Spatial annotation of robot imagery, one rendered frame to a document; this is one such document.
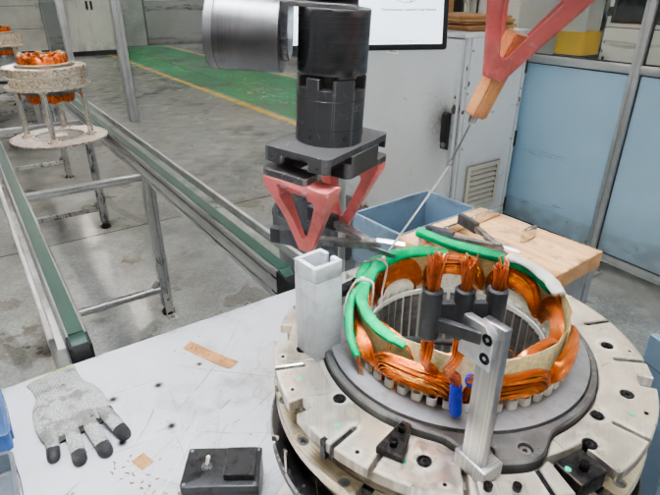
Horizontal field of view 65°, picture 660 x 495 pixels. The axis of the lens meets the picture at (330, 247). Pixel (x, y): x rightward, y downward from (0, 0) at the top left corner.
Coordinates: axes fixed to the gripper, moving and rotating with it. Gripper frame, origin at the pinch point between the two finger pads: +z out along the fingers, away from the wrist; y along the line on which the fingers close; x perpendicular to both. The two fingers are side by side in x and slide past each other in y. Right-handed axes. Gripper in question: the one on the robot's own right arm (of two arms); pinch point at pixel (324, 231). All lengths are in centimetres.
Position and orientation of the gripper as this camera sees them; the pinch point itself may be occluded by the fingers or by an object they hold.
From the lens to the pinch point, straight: 49.5
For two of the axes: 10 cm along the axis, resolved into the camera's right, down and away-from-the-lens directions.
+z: -0.5, 8.8, 4.8
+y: -5.4, 3.8, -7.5
